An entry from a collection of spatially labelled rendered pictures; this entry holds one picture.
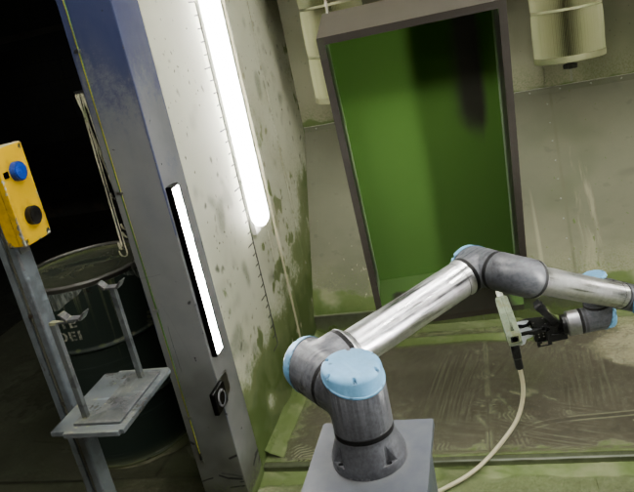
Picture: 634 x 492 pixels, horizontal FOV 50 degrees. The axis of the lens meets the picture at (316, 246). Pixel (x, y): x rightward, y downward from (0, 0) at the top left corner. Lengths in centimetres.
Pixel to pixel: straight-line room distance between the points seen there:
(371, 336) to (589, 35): 210
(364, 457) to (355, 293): 209
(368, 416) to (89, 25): 142
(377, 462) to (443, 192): 147
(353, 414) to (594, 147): 250
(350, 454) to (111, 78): 133
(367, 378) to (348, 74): 140
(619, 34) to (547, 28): 54
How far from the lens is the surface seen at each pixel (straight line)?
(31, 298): 201
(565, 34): 353
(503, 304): 265
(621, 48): 395
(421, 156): 281
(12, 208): 190
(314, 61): 363
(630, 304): 243
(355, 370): 164
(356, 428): 167
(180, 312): 243
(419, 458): 178
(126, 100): 226
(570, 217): 371
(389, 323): 188
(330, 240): 381
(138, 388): 209
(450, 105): 275
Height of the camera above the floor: 171
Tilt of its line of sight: 18 degrees down
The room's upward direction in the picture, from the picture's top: 12 degrees counter-clockwise
